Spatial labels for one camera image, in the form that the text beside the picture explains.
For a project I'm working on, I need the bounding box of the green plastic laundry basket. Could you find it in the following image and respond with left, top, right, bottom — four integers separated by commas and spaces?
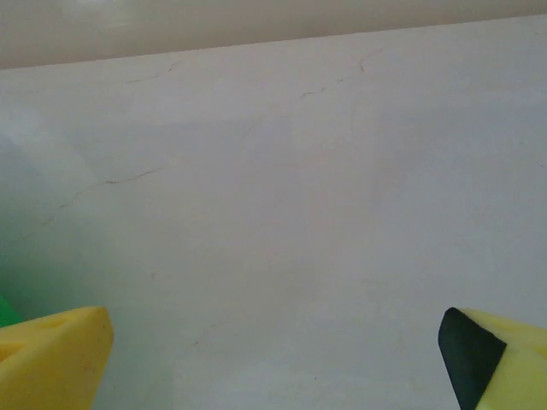
0, 292, 21, 330

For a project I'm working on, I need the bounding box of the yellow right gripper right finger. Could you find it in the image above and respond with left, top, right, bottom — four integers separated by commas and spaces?
437, 307, 547, 410

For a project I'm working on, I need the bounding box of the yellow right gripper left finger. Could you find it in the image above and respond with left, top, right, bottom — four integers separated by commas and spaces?
0, 305, 115, 410

